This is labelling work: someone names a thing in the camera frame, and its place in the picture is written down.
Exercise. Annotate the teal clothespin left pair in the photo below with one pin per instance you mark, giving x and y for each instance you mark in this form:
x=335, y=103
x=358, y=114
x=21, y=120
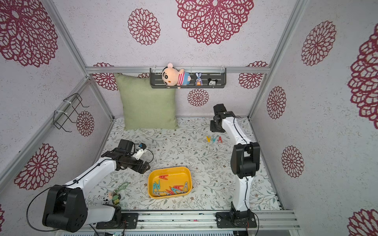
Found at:
x=154, y=186

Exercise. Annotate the cartoon boy plush doll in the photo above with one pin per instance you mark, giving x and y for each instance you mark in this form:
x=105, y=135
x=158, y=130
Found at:
x=173, y=77

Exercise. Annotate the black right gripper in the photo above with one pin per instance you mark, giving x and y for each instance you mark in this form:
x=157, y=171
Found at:
x=215, y=126

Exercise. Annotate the black white mouse figure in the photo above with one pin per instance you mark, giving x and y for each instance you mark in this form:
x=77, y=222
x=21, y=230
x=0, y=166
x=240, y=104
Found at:
x=212, y=82

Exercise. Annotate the grey clothespin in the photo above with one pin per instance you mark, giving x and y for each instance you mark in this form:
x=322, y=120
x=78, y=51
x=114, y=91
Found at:
x=160, y=194
x=185, y=188

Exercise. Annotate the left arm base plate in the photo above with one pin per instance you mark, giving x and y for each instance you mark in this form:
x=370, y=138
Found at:
x=127, y=220

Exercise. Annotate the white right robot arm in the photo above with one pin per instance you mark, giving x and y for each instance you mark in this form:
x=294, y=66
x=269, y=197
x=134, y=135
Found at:
x=245, y=158

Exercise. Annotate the dark wall shelf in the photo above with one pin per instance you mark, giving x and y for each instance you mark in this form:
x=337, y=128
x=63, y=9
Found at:
x=220, y=75

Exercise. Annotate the small blue rabbit figure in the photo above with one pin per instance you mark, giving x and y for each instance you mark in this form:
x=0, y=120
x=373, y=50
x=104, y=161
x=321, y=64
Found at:
x=199, y=81

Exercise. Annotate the grey clothespin bottom left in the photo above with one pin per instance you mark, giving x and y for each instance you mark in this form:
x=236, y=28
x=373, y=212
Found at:
x=160, y=194

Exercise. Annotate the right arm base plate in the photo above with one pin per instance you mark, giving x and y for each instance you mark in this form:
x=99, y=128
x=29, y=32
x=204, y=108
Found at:
x=236, y=219

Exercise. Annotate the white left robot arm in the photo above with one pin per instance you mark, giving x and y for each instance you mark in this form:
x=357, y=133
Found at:
x=66, y=208

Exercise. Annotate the teal clothespin centre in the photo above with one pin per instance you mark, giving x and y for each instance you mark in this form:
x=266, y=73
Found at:
x=175, y=191

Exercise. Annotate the green cushion pillow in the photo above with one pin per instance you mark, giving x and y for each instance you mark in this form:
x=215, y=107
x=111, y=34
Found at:
x=145, y=107

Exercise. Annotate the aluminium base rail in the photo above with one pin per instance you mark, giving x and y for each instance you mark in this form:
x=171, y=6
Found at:
x=205, y=220

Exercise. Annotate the yellow plastic storage box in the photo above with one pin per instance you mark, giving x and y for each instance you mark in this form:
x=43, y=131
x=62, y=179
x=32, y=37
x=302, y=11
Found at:
x=170, y=182

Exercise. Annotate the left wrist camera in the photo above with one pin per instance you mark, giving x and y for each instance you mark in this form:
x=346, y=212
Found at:
x=126, y=146

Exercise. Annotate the grey clothespin right upper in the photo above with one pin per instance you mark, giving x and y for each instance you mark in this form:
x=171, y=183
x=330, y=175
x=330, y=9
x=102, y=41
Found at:
x=185, y=188

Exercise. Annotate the red clothespin top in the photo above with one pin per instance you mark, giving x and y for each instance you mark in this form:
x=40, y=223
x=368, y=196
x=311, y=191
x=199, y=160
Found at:
x=163, y=177

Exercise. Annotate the black wire wall rack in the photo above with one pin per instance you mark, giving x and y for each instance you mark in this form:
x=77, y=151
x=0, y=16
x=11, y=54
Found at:
x=61, y=117

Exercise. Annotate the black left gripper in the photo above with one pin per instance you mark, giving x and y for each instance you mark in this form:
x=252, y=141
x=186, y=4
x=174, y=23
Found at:
x=142, y=170

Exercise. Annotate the plush keychain with green ring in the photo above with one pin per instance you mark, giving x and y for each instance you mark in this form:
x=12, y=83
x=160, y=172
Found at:
x=114, y=197

